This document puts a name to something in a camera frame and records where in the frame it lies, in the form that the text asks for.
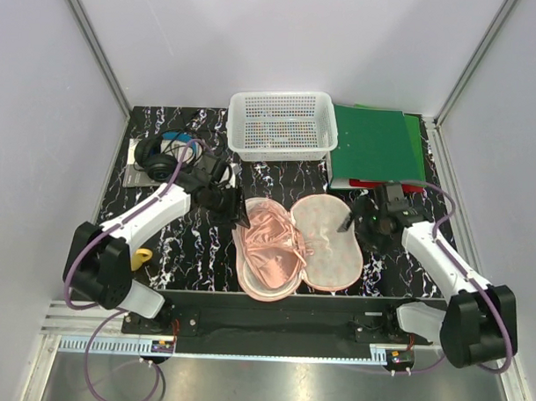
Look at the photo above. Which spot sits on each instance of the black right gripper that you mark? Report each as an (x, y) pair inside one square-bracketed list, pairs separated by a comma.
[(365, 208)]

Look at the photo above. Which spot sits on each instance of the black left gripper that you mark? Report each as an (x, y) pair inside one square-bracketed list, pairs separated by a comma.
[(236, 213)]

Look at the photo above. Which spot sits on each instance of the floral pink laundry bag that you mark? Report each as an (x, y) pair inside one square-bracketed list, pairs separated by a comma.
[(336, 261)]

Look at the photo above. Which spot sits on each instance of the pink satin bra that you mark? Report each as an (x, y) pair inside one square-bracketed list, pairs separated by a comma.
[(273, 247)]

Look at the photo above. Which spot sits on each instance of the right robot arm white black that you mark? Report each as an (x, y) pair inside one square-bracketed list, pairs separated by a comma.
[(479, 324)]

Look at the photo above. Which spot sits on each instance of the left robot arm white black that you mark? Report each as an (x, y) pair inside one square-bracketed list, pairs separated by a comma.
[(98, 270)]

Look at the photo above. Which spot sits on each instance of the red folder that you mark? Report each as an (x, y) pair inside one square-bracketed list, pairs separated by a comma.
[(371, 184)]

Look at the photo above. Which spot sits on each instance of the white plastic mesh basket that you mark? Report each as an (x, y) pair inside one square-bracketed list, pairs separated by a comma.
[(268, 126)]

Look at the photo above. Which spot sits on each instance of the black blue headphones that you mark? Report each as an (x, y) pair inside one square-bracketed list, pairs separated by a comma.
[(182, 178)]

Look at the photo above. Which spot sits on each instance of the yellow ceramic mug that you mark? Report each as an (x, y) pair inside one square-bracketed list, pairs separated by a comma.
[(140, 257)]

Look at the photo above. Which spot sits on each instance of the grey booklet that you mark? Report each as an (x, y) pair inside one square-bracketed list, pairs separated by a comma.
[(137, 174)]

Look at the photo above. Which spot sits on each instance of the green flat folder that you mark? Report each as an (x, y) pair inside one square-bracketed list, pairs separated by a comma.
[(414, 131)]

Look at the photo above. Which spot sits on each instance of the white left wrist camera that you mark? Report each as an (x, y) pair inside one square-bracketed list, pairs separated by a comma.
[(230, 175)]

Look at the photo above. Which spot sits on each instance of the white slotted cable duct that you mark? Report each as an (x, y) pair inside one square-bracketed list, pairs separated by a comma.
[(368, 354)]

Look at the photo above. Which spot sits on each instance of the aluminium frame rail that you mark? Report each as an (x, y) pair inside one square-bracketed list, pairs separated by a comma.
[(86, 28)]

